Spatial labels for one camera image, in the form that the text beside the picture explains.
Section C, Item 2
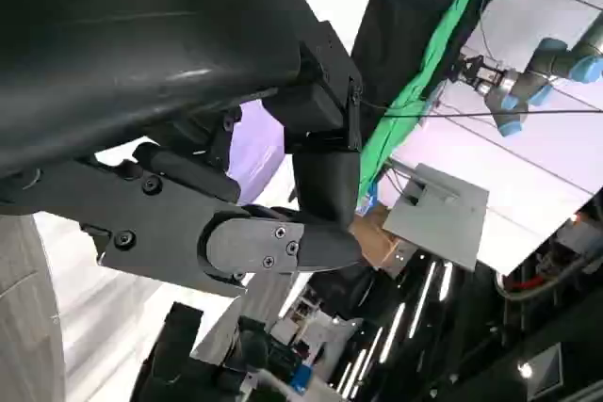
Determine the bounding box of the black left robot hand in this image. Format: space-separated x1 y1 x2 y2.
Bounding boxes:
0 0 365 298

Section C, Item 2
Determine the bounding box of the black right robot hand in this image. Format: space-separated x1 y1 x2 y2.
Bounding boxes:
132 300 270 402

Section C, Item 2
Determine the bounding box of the lilac plate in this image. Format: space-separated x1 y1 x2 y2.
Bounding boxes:
227 100 287 205

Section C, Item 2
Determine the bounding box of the brown cardboard box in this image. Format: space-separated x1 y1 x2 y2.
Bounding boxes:
348 203 412 277

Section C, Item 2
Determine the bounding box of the black cloth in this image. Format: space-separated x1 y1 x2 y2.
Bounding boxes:
350 0 519 107

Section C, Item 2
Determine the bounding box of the grey flat panel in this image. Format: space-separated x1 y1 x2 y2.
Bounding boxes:
382 162 491 274

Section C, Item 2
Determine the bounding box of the green cloth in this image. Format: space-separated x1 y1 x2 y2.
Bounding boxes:
356 0 497 215

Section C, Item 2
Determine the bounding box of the thin black cable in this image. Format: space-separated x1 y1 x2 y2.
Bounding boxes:
357 96 603 120

